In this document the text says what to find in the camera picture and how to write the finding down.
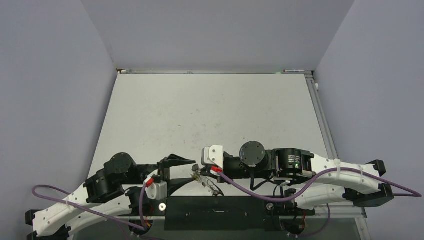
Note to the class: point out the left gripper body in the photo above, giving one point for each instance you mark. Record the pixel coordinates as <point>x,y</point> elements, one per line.
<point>164,172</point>

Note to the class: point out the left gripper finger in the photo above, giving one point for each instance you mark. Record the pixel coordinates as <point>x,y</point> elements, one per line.
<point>175,184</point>
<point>174,161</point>

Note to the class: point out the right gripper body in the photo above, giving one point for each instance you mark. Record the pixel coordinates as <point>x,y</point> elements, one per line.
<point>233,168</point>

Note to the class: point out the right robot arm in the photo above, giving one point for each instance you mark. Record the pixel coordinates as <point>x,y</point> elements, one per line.
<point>312,180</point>

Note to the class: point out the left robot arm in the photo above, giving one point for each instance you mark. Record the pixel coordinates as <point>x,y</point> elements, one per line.
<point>121,188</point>

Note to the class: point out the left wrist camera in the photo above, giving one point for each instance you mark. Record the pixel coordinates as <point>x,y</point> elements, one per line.
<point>157,191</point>

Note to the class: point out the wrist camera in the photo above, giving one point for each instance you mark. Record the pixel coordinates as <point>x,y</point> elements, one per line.
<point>157,191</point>
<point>213,155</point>

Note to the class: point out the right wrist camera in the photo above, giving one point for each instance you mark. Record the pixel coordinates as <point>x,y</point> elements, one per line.
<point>213,155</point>

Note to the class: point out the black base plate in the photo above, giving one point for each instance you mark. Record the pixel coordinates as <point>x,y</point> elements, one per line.
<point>261,217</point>

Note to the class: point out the right aluminium rail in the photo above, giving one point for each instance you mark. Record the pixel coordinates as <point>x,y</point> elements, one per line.
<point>319,111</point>

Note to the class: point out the aluminium rail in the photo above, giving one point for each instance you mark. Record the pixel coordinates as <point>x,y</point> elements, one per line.
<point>232,71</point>
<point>215,207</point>
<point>319,111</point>

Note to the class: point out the back aluminium rail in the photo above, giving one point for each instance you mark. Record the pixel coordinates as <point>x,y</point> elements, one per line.
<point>232,71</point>

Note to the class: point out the front aluminium rail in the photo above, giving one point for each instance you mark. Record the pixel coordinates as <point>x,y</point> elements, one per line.
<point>215,207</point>

